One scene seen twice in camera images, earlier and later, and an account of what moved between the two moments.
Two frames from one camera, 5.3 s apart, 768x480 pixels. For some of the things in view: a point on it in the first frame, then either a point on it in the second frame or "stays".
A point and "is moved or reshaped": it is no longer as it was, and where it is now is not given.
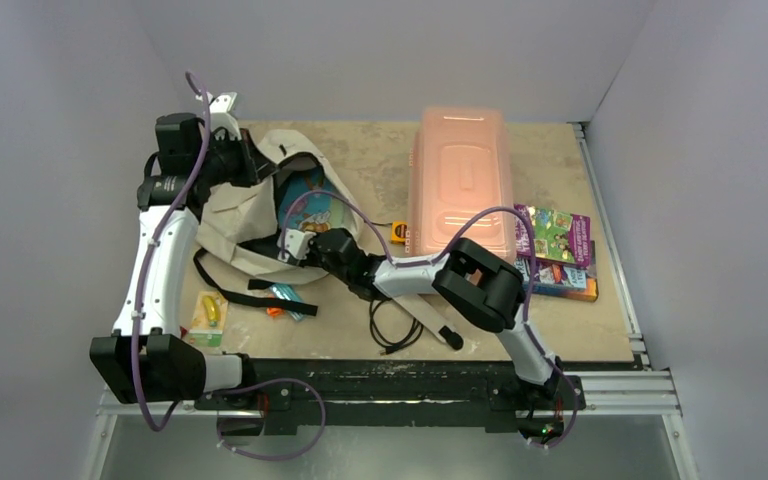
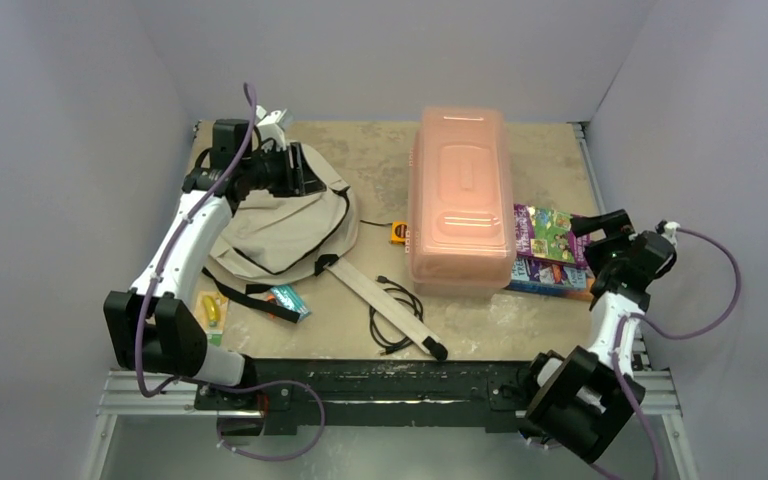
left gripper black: [249, 174] to [298, 179]
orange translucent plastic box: [462, 163] stays
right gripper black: [314, 248] to [602, 224]
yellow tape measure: [398, 234] stays
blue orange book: [560, 280] stays
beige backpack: [236, 221] is moved or reshaped
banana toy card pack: [210, 319] stays
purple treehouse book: [557, 236] stays
